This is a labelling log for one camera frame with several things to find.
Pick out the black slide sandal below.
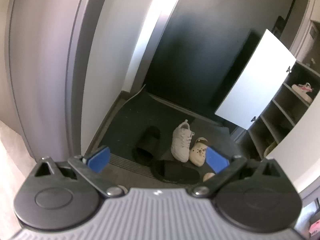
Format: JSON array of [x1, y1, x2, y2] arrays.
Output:
[[151, 160, 200, 184], [132, 126, 161, 166]]

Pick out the white lace-up sneaker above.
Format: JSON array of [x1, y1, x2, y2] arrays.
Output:
[[171, 120, 194, 163]]

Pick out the grey shoe cabinet shelves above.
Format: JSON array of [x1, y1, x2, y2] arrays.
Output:
[[240, 59, 319, 160]]

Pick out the white cabinet door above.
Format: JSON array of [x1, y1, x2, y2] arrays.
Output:
[[267, 95, 320, 192], [215, 29, 296, 130]]

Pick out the dark ribbed door mat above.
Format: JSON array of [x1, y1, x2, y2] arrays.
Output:
[[98, 92, 241, 188]]

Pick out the white pink sneaker on shelf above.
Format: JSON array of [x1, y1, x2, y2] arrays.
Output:
[[291, 82, 313, 103]]

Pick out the cream clog with charms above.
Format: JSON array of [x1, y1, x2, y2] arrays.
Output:
[[189, 137, 208, 167]]

